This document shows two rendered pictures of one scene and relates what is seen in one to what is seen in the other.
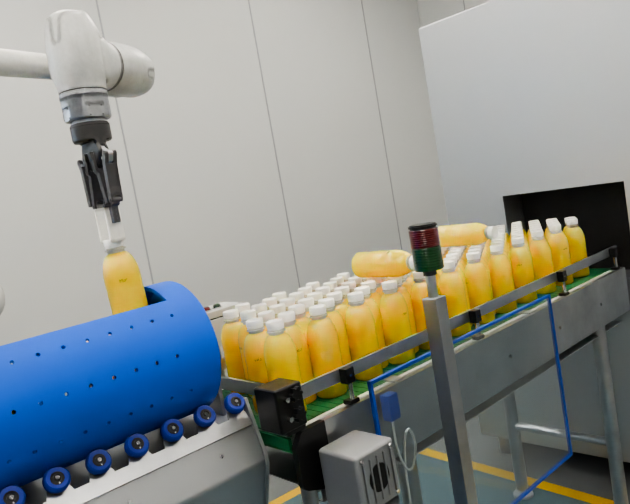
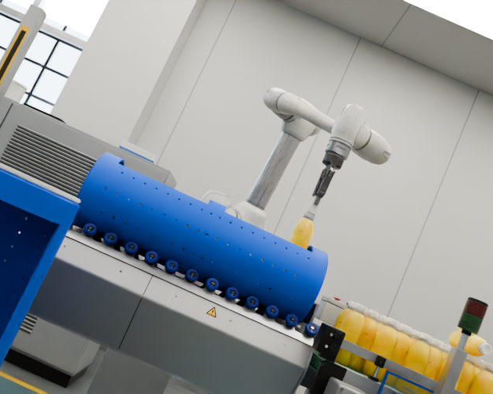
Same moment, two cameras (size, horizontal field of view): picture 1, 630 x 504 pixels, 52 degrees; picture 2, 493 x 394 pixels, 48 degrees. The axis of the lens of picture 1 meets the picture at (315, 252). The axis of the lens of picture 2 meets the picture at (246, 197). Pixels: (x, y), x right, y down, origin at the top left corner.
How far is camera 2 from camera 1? 0.90 m
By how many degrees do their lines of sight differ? 41
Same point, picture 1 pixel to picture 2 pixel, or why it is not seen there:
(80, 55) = (347, 124)
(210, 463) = (277, 342)
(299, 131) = not seen: outside the picture
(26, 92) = (374, 184)
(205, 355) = (310, 287)
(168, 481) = (252, 329)
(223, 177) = not seen: hidden behind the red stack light
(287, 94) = not seen: outside the picture
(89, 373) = (253, 249)
